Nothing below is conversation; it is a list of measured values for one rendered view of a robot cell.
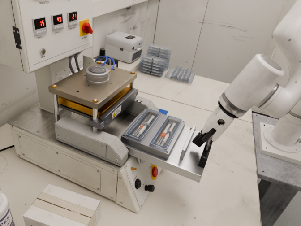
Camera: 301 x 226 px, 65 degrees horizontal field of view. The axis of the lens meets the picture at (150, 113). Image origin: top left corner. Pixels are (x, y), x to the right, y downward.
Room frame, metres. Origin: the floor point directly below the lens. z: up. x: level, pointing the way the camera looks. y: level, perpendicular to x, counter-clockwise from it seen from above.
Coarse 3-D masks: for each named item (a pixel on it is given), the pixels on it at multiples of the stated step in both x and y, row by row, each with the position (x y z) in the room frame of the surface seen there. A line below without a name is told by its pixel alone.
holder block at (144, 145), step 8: (136, 120) 0.68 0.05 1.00; (160, 120) 0.71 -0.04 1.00; (128, 128) 0.63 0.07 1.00; (152, 128) 0.65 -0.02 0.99; (152, 136) 0.61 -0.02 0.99; (176, 136) 0.63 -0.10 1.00; (128, 144) 0.58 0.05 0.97; (136, 144) 0.57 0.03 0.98; (144, 144) 0.56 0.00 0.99; (152, 152) 0.55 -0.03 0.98; (160, 152) 0.54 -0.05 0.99; (168, 152) 0.54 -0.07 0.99
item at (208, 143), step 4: (212, 136) 0.64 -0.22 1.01; (208, 140) 0.62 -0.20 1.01; (208, 144) 0.59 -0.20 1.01; (204, 148) 0.57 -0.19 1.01; (208, 148) 0.57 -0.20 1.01; (204, 152) 0.55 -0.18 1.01; (208, 152) 0.56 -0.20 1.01; (204, 156) 0.53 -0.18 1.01; (200, 160) 0.53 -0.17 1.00; (204, 160) 0.53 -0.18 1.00; (200, 164) 0.53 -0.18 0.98; (204, 164) 0.53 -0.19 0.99
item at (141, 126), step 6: (144, 114) 0.72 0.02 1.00; (150, 114) 0.72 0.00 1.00; (156, 114) 0.73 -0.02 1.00; (138, 120) 0.67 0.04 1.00; (144, 120) 0.68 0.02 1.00; (150, 120) 0.69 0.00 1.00; (132, 126) 0.63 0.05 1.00; (138, 126) 0.64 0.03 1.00; (144, 126) 0.64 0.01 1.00; (132, 132) 0.60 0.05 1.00; (138, 132) 0.61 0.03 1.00; (144, 132) 0.61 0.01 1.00; (138, 138) 0.58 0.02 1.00
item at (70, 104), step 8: (128, 88) 0.79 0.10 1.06; (120, 96) 0.72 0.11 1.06; (64, 104) 0.65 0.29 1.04; (72, 104) 0.64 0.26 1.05; (80, 104) 0.63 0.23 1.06; (104, 104) 0.66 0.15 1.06; (112, 104) 0.67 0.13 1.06; (80, 112) 0.63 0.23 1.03; (88, 112) 0.62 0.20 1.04; (104, 112) 0.62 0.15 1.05
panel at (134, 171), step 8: (128, 160) 0.55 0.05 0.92; (136, 160) 0.59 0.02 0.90; (128, 168) 0.54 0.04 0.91; (136, 168) 0.55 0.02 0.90; (144, 168) 0.61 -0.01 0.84; (152, 168) 0.65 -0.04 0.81; (160, 168) 0.70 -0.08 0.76; (128, 176) 0.52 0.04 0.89; (136, 176) 0.55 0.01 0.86; (144, 176) 0.59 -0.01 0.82; (152, 176) 0.63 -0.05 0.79; (144, 184) 0.57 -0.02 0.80; (152, 184) 0.61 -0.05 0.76; (136, 192) 0.52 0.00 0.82; (144, 192) 0.55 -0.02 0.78; (144, 200) 0.53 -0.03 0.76
